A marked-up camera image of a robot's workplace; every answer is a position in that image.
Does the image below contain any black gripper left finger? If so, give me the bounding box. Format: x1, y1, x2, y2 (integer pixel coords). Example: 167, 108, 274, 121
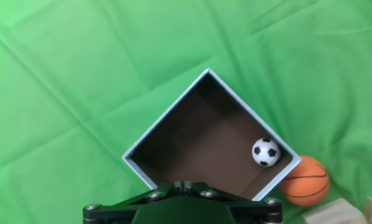
83, 182, 184, 224

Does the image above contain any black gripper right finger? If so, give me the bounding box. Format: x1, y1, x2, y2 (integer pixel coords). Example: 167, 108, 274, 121
182, 182, 283, 224

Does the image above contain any orange mini basketball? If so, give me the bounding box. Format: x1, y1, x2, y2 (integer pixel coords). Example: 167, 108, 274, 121
279, 155, 331, 207

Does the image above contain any large wooden block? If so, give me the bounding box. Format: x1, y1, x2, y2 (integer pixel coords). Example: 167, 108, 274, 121
302, 197, 369, 224

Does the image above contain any pale blue gift box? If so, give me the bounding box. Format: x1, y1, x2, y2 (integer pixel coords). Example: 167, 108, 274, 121
121, 67, 302, 202

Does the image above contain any mini soccer ball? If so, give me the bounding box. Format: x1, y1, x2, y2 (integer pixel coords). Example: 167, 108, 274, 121
251, 137, 282, 168

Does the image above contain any green cloth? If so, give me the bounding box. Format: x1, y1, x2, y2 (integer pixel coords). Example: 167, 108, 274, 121
0, 0, 372, 224

